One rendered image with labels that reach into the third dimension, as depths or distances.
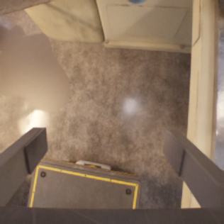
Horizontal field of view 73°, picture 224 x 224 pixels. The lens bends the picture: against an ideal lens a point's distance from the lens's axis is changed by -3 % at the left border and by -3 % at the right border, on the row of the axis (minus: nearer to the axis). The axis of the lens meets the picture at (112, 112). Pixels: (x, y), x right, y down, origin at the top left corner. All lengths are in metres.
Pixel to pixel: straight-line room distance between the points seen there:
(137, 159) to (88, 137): 0.44
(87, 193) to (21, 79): 1.18
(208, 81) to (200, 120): 0.16
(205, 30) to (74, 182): 1.05
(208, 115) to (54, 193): 0.96
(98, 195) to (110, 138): 0.46
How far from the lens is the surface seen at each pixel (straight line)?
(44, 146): 0.17
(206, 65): 0.73
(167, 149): 0.17
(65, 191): 1.12
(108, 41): 1.50
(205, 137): 0.67
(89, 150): 1.35
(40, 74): 1.62
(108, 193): 1.06
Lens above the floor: 1.31
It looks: 81 degrees down
